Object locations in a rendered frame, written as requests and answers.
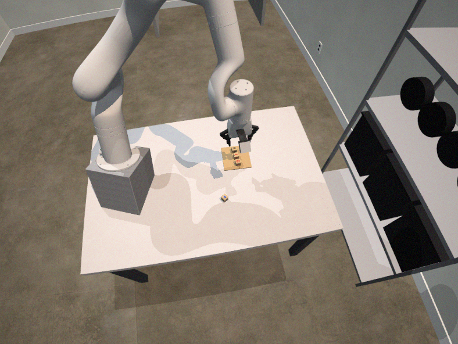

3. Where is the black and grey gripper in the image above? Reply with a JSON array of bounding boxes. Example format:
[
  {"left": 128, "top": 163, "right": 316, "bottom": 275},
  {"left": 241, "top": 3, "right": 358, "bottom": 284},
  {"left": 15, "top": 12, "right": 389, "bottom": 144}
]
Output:
[{"left": 220, "top": 119, "right": 259, "bottom": 146}]

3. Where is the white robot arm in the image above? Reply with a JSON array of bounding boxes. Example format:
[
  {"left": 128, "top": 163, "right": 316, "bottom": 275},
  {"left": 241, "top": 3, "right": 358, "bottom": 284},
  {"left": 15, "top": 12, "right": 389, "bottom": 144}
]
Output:
[{"left": 72, "top": 0, "right": 254, "bottom": 172}]

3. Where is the tan square mat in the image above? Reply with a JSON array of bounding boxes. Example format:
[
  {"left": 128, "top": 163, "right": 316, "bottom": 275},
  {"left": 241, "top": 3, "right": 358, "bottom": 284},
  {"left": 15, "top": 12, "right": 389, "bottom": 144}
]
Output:
[{"left": 221, "top": 146, "right": 252, "bottom": 171}]

